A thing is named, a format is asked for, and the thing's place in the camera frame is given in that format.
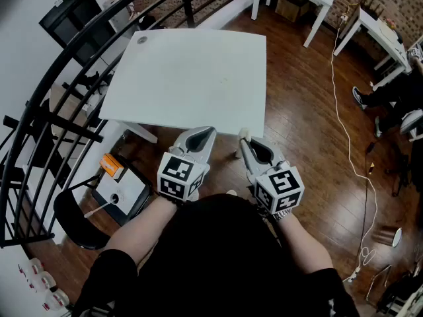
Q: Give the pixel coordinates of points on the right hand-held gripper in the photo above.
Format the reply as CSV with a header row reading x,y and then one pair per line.
x,y
281,190

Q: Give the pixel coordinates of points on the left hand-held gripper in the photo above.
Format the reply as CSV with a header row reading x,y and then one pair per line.
x,y
180,177

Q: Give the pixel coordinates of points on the white tissue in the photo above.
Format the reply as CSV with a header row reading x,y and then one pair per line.
x,y
244,133

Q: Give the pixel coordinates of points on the person's left forearm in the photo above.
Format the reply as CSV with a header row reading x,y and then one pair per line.
x,y
142,230

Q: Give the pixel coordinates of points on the person's right forearm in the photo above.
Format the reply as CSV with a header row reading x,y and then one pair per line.
x,y
304,243

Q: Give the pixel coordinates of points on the white square table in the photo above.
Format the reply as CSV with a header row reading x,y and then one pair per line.
x,y
185,78

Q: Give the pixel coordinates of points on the white table leg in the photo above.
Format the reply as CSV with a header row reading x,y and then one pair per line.
x,y
142,132
238,149

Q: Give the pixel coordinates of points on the silver wristwatch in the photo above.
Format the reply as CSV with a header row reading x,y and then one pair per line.
x,y
282,215

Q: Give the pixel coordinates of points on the white flat box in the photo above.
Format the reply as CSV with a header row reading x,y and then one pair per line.
x,y
129,187

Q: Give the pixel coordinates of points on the orange and white box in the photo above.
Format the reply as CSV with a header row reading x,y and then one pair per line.
x,y
110,165

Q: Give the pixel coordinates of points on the grey round desk grommet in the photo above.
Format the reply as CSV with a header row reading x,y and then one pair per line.
x,y
142,40

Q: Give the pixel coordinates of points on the person's black shirt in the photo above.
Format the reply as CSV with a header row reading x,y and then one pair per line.
x,y
218,263

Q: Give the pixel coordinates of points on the black tripod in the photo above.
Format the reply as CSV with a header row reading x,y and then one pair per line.
x,y
401,173

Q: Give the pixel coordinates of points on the black chair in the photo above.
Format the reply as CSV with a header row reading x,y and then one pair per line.
x,y
76,223

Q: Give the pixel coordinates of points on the brown cylinder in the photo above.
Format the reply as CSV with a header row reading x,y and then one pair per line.
x,y
383,235

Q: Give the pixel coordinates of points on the cardboard box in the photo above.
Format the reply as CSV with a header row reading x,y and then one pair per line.
x,y
291,9

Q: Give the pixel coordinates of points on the white chair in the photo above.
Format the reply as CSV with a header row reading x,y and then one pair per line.
x,y
411,121

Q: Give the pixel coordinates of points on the white power strip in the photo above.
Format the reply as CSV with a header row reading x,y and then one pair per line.
x,y
344,18

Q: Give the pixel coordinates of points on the black metal railing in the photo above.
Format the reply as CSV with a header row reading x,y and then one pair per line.
x,y
39,88

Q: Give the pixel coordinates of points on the white side table with router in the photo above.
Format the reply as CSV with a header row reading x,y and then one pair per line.
x,y
386,41

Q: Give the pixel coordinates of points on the black monitor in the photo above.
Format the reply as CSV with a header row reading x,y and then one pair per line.
x,y
66,21

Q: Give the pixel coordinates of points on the black router with antennas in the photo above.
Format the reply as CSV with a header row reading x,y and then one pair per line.
x,y
371,10

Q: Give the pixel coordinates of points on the clear plastic bottle red label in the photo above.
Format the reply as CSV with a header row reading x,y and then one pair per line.
x,y
57,300
44,282
35,266

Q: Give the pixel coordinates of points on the metal chair frame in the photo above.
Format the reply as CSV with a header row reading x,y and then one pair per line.
x,y
376,281

